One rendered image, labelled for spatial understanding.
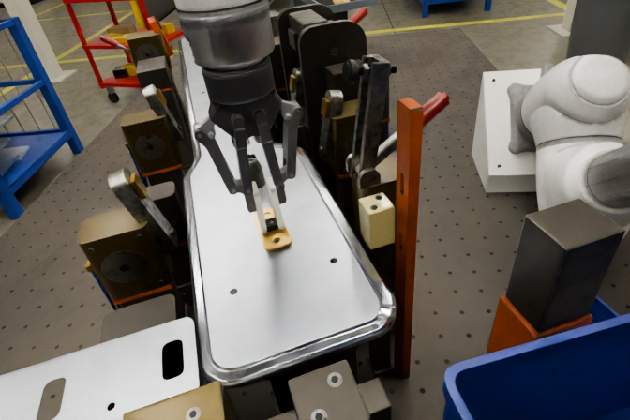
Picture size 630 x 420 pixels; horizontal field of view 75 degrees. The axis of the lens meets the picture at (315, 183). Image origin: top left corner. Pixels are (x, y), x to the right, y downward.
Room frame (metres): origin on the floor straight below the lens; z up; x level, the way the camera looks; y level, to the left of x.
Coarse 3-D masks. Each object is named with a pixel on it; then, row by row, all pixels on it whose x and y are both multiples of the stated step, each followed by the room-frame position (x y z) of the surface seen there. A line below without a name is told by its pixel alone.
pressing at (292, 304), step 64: (192, 64) 1.24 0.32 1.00; (192, 128) 0.81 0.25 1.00; (192, 192) 0.56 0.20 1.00; (320, 192) 0.52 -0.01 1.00; (192, 256) 0.42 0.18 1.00; (256, 256) 0.40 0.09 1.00; (320, 256) 0.38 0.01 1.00; (256, 320) 0.30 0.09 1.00; (320, 320) 0.29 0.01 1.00; (384, 320) 0.27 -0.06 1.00
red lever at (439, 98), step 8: (440, 96) 0.50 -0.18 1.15; (448, 96) 0.50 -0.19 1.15; (432, 104) 0.50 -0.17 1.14; (440, 104) 0.49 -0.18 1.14; (448, 104) 0.50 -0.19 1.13; (424, 112) 0.49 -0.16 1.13; (432, 112) 0.49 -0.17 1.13; (424, 120) 0.49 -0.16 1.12; (392, 136) 0.49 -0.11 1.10; (384, 144) 0.48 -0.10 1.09; (392, 144) 0.48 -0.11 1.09; (384, 152) 0.48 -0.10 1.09
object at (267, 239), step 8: (272, 208) 0.48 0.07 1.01; (256, 216) 0.47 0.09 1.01; (272, 216) 0.47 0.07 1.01; (272, 224) 0.44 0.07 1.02; (272, 232) 0.43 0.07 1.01; (280, 232) 0.43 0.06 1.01; (288, 232) 0.43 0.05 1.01; (264, 240) 0.42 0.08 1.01; (272, 240) 0.42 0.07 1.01; (280, 240) 0.41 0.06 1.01; (288, 240) 0.41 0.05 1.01; (264, 248) 0.40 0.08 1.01; (272, 248) 0.40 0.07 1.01
